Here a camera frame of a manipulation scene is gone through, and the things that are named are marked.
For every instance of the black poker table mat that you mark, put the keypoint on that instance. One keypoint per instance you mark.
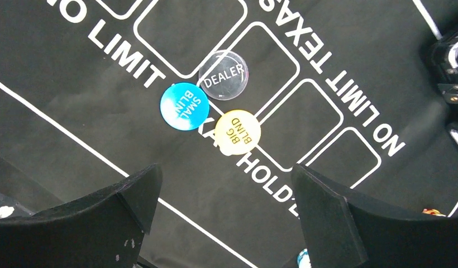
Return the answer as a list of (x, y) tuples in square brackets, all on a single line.
[(339, 86)]

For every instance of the blue small blind button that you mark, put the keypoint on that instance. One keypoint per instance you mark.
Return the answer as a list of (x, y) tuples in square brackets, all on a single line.
[(184, 106)]

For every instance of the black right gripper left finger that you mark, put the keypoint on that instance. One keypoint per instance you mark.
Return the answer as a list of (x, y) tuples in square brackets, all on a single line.
[(102, 229)]

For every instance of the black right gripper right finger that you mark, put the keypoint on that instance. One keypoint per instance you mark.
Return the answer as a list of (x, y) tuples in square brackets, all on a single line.
[(346, 228)]

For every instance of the yellow big blind button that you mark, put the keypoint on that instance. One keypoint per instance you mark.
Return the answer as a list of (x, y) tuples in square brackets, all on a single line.
[(237, 132)]

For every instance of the black poker chip case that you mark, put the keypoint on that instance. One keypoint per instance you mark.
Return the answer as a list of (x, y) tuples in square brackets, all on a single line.
[(441, 59)]

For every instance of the clear dealer button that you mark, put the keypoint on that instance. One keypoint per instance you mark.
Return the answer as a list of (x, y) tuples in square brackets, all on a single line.
[(224, 76)]

